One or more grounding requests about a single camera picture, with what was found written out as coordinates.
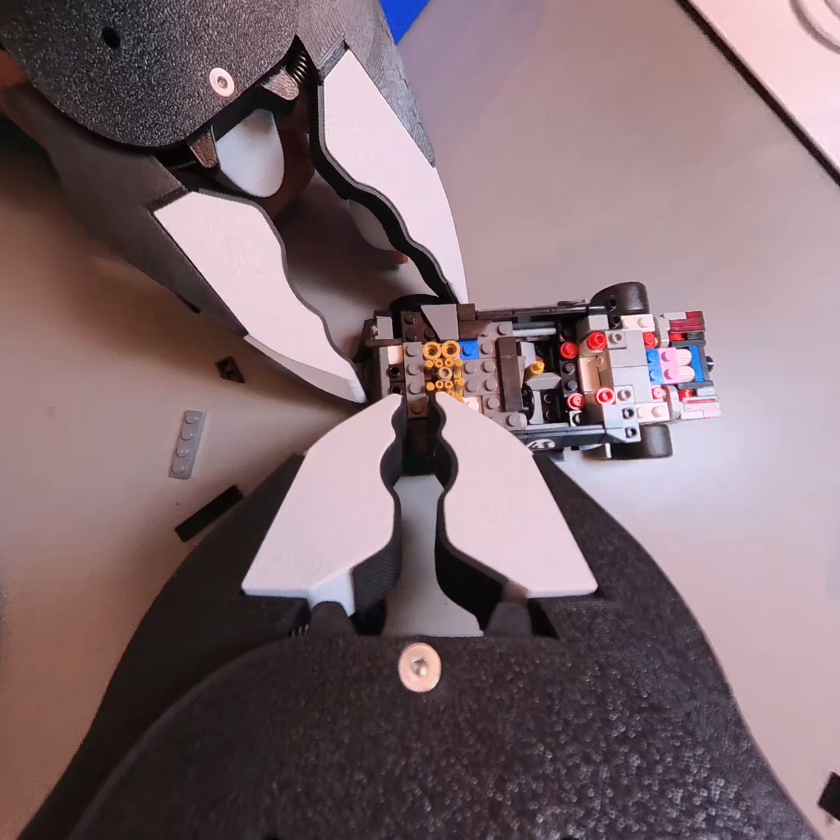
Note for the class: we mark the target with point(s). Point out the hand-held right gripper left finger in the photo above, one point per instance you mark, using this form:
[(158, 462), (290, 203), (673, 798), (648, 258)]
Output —
[(328, 525)]

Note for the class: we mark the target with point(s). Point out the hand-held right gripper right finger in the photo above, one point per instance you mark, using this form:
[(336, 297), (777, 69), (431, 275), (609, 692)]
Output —
[(512, 525)]

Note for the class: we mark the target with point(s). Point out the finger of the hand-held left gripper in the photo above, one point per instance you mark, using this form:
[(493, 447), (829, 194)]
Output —
[(387, 144), (243, 262)]

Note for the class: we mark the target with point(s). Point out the blue plastic bin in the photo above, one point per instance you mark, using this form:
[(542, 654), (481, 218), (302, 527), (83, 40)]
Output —
[(400, 19)]

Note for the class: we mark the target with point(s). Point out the black lego car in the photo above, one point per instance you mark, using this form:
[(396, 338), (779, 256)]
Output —
[(577, 367)]

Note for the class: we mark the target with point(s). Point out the small black lego wedge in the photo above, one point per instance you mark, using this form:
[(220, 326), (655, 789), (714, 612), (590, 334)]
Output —
[(231, 369)]

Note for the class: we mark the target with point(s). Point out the black lego bar tile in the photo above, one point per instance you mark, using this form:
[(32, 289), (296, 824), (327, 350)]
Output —
[(210, 512)]

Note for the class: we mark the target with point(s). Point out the grey lego plate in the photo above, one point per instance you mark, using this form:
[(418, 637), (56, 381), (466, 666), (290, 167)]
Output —
[(188, 443)]

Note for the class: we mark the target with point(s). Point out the black printed lego panel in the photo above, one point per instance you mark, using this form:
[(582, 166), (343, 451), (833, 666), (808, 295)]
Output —
[(830, 794)]

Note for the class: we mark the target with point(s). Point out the white monitor stand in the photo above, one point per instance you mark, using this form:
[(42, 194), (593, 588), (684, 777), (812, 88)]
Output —
[(787, 65)]

